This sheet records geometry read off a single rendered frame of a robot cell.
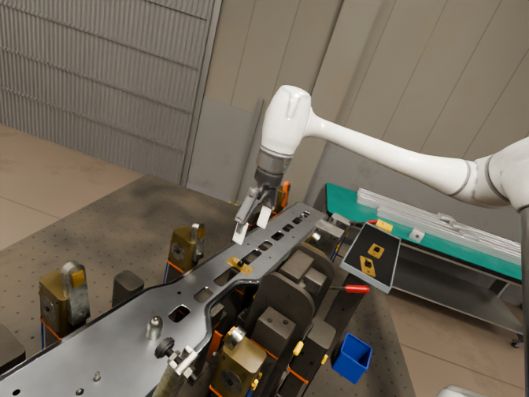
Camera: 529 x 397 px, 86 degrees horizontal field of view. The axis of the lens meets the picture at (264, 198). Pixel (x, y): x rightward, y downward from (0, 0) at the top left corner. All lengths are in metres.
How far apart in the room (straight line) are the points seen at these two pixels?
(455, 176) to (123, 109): 3.39
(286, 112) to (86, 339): 0.64
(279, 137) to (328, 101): 2.32
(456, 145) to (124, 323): 3.20
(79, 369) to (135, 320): 0.13
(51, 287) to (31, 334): 0.39
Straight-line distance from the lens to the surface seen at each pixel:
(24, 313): 1.20
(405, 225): 2.86
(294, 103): 0.70
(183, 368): 0.43
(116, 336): 0.72
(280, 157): 0.72
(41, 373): 0.70
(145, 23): 3.55
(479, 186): 0.88
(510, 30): 3.48
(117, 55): 3.71
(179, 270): 0.99
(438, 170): 0.84
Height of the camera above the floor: 1.57
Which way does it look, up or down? 24 degrees down
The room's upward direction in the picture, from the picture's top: 18 degrees clockwise
